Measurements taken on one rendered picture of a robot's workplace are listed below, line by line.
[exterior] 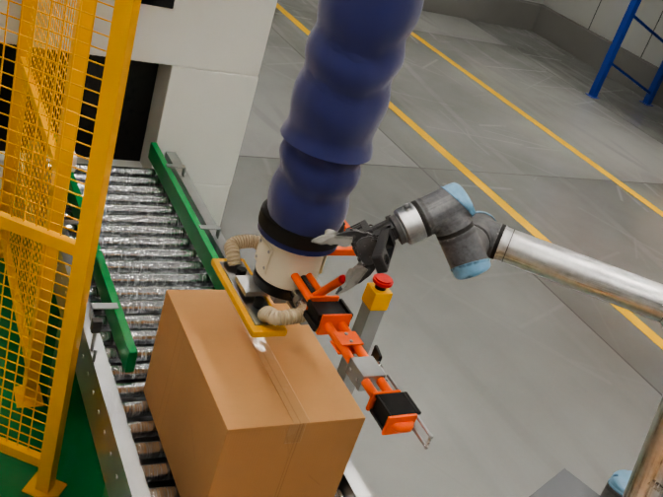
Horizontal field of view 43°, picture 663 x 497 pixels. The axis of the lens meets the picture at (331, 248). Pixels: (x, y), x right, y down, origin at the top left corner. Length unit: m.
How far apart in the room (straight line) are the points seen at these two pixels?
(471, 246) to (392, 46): 0.49
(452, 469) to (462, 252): 1.99
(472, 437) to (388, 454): 0.49
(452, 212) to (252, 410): 0.74
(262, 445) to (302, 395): 0.18
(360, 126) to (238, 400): 0.77
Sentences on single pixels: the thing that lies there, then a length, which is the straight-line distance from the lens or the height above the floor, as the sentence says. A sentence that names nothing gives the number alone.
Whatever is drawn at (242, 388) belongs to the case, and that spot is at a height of 0.95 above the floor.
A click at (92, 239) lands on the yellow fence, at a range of 2.53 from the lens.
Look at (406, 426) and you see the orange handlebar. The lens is 1.84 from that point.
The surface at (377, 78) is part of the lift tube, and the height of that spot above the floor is 1.82.
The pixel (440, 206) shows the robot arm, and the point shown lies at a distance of 1.91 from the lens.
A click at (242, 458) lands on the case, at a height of 0.85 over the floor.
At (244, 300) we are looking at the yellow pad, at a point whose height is 1.14.
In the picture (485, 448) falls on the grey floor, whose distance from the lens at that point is 4.01.
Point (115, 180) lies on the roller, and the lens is 4.02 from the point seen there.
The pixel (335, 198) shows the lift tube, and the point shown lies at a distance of 2.09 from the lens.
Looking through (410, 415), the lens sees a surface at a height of 1.27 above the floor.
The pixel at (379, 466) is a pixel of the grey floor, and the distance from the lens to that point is 3.66.
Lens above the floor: 2.36
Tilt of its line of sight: 28 degrees down
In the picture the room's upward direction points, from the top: 18 degrees clockwise
